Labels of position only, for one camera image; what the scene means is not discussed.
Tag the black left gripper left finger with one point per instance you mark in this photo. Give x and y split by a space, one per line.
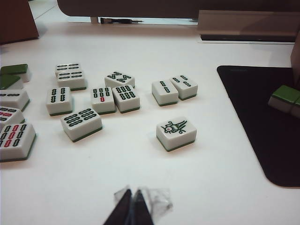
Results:
124 211

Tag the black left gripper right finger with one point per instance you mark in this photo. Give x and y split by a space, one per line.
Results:
141 211

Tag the mahjong tile bird mark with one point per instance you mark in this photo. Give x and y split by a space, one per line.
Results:
175 131

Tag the mahjong tile green bamboo marks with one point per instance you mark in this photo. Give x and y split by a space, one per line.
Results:
80 124
14 98
68 66
71 79

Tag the mahjong tile six bamboo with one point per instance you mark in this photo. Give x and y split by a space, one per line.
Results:
126 98

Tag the mahjong tile two bamboo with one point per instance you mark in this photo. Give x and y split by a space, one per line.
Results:
164 92

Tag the mahjong tile four bamboo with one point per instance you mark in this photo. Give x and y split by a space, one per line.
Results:
58 100

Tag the mahjong tile nine bamboo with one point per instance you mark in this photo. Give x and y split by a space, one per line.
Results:
16 140

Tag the mahjong tile three bamboo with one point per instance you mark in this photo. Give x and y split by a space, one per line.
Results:
186 86

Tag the mahjong tile zigzag bamboo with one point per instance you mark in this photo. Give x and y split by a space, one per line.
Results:
119 78

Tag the mahjong tile red green bamboo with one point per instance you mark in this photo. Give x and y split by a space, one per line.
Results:
11 114

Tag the closed brown cardboard box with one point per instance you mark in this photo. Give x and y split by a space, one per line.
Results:
16 21

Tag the black desk mat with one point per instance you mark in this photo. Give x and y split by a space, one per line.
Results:
257 117

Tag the black pen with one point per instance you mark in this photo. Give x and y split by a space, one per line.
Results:
117 20

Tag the white divider foot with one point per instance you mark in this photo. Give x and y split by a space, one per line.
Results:
95 20

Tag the grey-brown desk divider panel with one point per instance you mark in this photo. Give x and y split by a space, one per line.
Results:
140 8

